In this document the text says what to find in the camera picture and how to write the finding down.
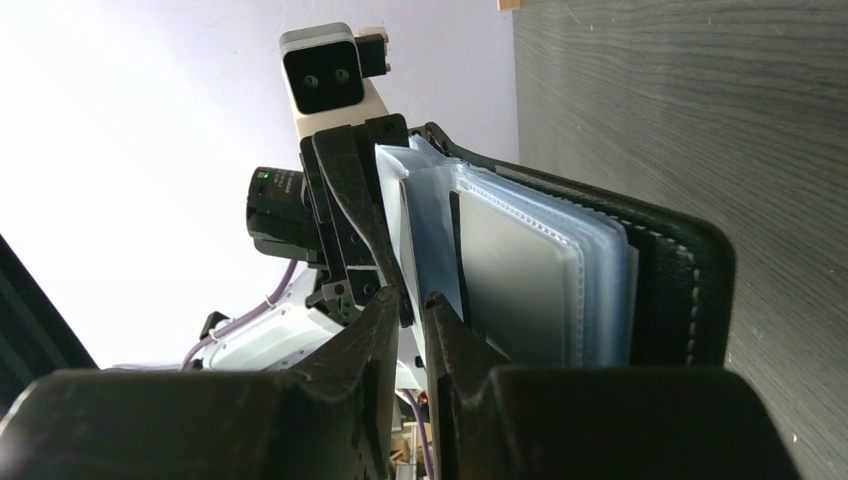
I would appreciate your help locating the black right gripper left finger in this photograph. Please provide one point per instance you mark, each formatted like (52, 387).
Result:
(327, 417)

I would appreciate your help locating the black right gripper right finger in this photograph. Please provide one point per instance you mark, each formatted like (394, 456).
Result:
(493, 419)

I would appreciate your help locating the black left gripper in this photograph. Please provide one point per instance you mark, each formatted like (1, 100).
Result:
(336, 223)

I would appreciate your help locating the black card holder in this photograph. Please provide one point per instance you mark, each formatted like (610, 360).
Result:
(551, 271)

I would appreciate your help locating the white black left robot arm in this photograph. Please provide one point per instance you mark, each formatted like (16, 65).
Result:
(276, 335)

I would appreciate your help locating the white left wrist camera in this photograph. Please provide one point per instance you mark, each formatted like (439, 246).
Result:
(328, 71)

